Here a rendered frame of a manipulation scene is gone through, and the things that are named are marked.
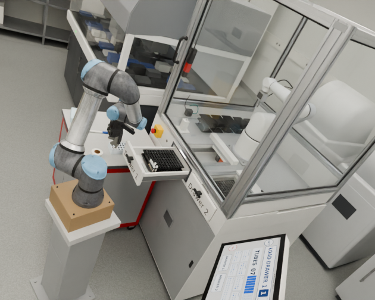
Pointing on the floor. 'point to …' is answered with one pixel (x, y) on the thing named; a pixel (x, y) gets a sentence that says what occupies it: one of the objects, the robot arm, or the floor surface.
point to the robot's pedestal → (71, 259)
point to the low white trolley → (114, 169)
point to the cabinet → (191, 237)
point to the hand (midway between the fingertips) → (115, 144)
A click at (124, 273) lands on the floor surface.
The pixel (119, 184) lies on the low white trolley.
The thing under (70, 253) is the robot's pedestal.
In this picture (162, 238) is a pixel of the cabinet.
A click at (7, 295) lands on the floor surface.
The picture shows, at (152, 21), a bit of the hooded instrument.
